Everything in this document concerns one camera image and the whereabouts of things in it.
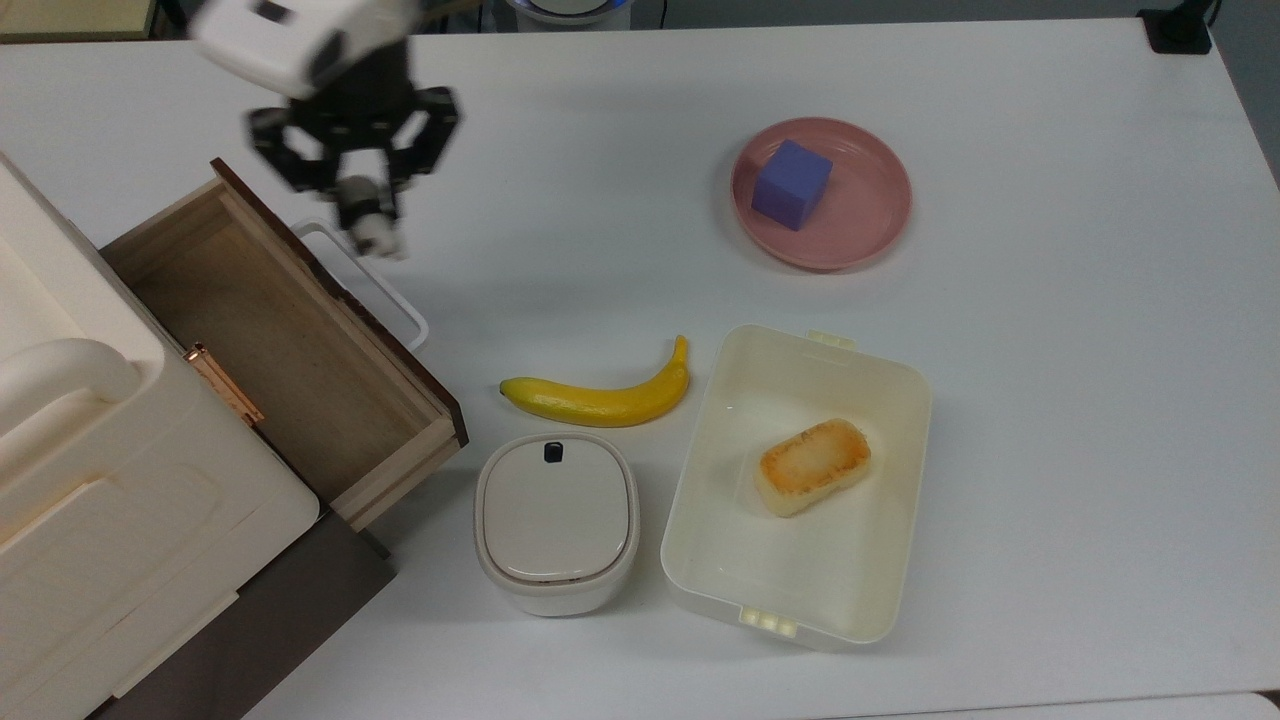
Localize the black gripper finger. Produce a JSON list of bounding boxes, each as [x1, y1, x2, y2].
[[248, 104, 347, 197], [384, 87, 464, 193]]

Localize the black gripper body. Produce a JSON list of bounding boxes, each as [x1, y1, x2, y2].
[[298, 40, 421, 158]]

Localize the small panda toy figure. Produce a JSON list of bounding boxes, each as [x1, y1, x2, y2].
[[335, 175, 408, 260]]

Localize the wooden drawer with dark front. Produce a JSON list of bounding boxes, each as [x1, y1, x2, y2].
[[98, 157, 470, 534]]

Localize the cream plastic drawer cabinet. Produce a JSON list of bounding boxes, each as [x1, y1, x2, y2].
[[0, 150, 322, 720]]

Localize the copper latch on storage box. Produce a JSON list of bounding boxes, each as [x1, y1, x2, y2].
[[182, 341, 267, 430]]

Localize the light wooden desk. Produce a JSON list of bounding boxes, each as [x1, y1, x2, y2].
[[0, 0, 159, 43]]

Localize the yellow banana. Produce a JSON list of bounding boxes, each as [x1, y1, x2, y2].
[[499, 334, 692, 430]]

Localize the purple cube block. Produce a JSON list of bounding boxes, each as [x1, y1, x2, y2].
[[750, 138, 835, 233]]

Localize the small lidded cream container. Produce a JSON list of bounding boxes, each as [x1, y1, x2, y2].
[[472, 431, 642, 619]]

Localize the pink round plate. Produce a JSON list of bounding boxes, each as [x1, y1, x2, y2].
[[729, 116, 914, 273]]

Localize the dark wood cabinet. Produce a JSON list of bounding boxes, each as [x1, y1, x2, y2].
[[88, 508, 399, 720]]

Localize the toasted bread piece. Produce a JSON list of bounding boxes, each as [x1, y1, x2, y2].
[[753, 417, 873, 519]]

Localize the open cream plastic bin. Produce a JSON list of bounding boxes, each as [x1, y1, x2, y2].
[[659, 322, 935, 654]]

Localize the white drawer handle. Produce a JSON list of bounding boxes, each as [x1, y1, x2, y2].
[[293, 221, 430, 352]]

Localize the black clamp mount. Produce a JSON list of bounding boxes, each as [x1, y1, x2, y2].
[[1138, 0, 1223, 55]]

